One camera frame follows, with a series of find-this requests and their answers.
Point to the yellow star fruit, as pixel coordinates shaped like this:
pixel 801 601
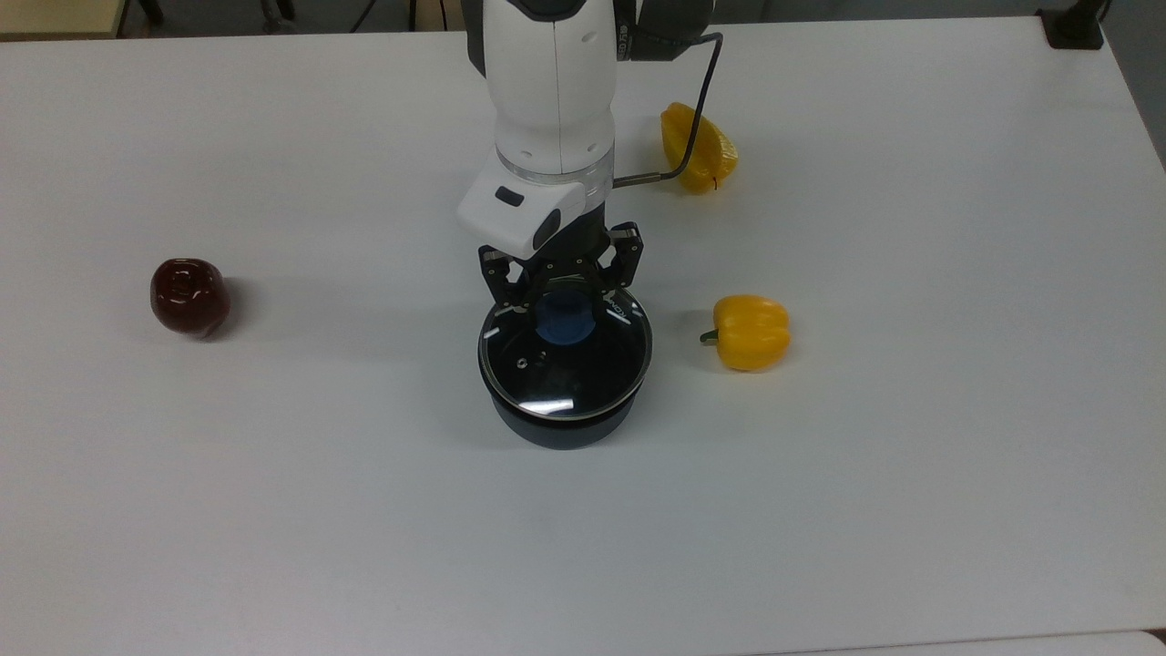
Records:
pixel 720 155

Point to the white adjacent table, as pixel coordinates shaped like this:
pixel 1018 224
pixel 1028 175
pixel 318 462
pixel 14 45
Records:
pixel 1002 647

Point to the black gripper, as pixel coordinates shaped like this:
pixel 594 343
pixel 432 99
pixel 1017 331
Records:
pixel 569 260

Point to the dark red apple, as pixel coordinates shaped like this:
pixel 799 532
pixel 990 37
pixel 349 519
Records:
pixel 189 299

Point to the light wooden desk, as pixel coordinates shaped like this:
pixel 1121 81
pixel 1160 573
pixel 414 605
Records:
pixel 55 18

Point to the glass lid with blue knob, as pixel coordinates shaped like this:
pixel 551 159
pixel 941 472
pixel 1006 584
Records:
pixel 565 383

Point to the yellow bell pepper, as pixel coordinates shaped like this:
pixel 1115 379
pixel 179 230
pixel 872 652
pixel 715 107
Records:
pixel 751 333

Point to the black stand leg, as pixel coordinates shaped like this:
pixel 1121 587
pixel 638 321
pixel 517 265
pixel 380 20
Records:
pixel 148 11

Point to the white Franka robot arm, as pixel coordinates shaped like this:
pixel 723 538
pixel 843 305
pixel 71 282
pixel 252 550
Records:
pixel 547 91

